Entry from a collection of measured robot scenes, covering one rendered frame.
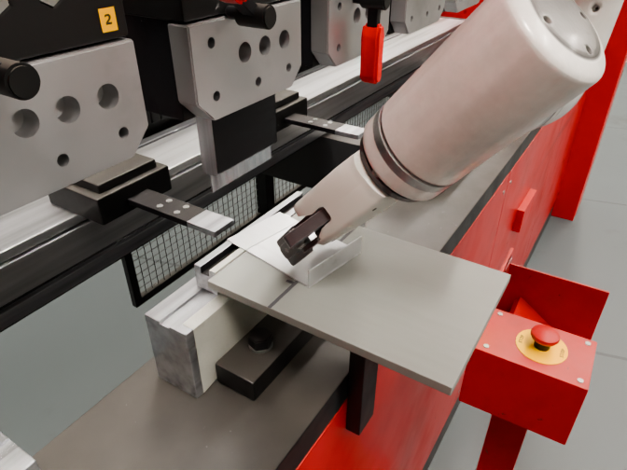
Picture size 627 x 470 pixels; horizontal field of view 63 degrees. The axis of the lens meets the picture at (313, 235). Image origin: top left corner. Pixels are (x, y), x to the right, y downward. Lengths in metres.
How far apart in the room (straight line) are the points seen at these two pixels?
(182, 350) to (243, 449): 0.12
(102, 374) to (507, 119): 1.72
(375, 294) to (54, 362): 1.62
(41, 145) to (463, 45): 0.26
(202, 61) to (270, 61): 0.09
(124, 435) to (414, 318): 0.31
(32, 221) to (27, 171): 0.41
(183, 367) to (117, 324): 1.52
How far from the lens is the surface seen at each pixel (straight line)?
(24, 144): 0.35
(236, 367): 0.58
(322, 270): 0.53
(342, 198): 0.43
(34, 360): 2.07
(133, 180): 0.72
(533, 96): 0.34
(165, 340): 0.57
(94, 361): 1.98
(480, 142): 0.37
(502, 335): 0.84
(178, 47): 0.43
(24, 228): 0.74
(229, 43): 0.45
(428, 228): 0.87
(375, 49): 0.61
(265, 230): 0.61
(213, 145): 0.51
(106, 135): 0.38
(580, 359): 0.85
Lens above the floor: 1.33
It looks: 33 degrees down
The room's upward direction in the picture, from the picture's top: straight up
